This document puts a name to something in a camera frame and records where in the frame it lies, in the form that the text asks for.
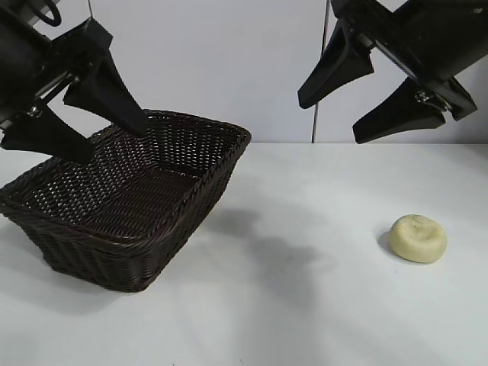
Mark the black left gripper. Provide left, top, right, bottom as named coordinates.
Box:
left=0, top=0, right=149, bottom=164

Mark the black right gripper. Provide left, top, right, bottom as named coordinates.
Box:
left=297, top=0, right=488, bottom=145

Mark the dark brown wicker basket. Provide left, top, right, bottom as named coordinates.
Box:
left=0, top=109, right=252, bottom=294

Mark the pale yellow egg yolk pastry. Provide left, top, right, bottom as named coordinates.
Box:
left=388, top=213, right=448, bottom=264

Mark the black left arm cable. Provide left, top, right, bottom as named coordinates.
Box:
left=32, top=0, right=63, bottom=27

